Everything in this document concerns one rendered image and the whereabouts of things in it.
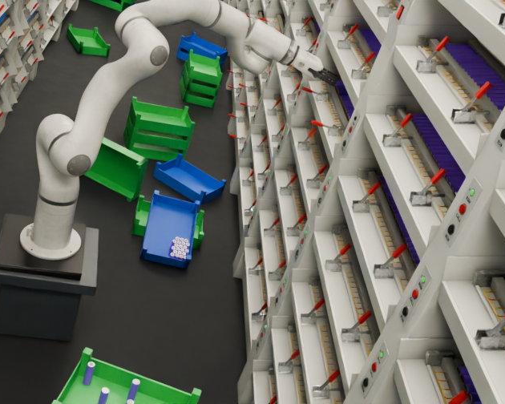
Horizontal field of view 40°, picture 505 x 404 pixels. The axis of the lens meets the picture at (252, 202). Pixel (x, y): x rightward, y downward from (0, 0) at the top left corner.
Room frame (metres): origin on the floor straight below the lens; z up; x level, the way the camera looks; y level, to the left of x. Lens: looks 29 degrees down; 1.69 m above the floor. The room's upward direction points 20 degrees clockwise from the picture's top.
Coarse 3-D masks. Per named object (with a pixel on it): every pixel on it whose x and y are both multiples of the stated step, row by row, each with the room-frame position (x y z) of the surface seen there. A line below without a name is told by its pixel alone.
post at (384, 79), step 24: (432, 0) 1.72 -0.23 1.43; (408, 24) 1.71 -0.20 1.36; (432, 24) 1.72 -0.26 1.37; (456, 24) 1.74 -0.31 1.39; (384, 48) 1.77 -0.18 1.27; (384, 72) 1.71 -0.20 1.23; (360, 96) 1.80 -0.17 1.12; (360, 120) 1.72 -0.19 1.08; (360, 144) 1.71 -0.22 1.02; (336, 168) 1.74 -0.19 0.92; (336, 192) 1.71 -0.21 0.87; (312, 216) 1.77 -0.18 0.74; (312, 240) 1.71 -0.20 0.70; (312, 264) 1.72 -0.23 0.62; (288, 288) 1.71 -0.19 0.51; (288, 312) 1.72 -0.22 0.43; (240, 384) 1.76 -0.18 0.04
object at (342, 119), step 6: (324, 84) 2.33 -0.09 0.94; (330, 90) 2.26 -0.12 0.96; (330, 96) 2.24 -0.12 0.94; (336, 96) 2.20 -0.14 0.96; (336, 102) 2.16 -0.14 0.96; (336, 108) 2.12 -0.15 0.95; (342, 108) 2.11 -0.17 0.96; (342, 114) 2.06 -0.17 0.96; (342, 120) 2.01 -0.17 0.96; (342, 126) 1.99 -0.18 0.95
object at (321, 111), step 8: (336, 72) 2.41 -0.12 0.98; (312, 80) 2.39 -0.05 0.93; (320, 80) 2.40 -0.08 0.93; (312, 88) 2.32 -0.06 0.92; (320, 88) 2.32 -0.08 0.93; (312, 96) 2.27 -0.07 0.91; (312, 104) 2.26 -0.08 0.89; (320, 104) 2.18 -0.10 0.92; (328, 104) 2.19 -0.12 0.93; (320, 112) 2.12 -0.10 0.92; (328, 112) 2.12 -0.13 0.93; (320, 120) 2.07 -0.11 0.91; (328, 120) 2.06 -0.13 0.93; (336, 120) 2.07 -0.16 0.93; (320, 128) 2.06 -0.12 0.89; (328, 136) 1.94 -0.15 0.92; (336, 136) 1.95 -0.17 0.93; (328, 144) 1.90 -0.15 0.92; (336, 144) 1.80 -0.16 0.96; (328, 152) 1.88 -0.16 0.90; (328, 160) 1.87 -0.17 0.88
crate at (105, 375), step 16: (80, 368) 1.20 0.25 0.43; (96, 368) 1.22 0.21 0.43; (112, 368) 1.22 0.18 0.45; (80, 384) 1.18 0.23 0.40; (96, 384) 1.20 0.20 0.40; (112, 384) 1.22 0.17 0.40; (128, 384) 1.22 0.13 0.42; (144, 384) 1.22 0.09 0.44; (160, 384) 1.22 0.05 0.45; (64, 400) 1.12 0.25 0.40; (80, 400) 1.13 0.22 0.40; (96, 400) 1.15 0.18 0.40; (112, 400) 1.17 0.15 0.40; (144, 400) 1.20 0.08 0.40; (160, 400) 1.22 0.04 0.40; (176, 400) 1.22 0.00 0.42; (192, 400) 1.21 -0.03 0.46
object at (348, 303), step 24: (336, 216) 1.72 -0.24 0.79; (336, 240) 1.66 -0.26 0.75; (336, 264) 1.53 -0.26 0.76; (336, 288) 1.46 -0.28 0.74; (360, 288) 1.44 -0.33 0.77; (336, 312) 1.37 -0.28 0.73; (360, 312) 1.38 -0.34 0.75; (336, 336) 1.29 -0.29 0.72; (360, 336) 1.28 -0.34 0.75; (360, 360) 1.21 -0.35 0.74
